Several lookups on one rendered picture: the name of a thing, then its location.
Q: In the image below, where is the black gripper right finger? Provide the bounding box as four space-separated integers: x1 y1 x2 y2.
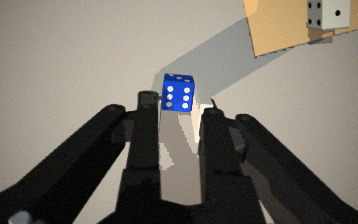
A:
191 77 358 224

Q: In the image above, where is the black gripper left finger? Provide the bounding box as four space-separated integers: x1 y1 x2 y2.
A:
0 73 164 224

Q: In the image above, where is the blue die with white pips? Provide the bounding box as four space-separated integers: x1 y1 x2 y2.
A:
162 74 195 112

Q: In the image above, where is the orange flat mat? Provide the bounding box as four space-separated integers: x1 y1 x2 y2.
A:
242 0 358 56

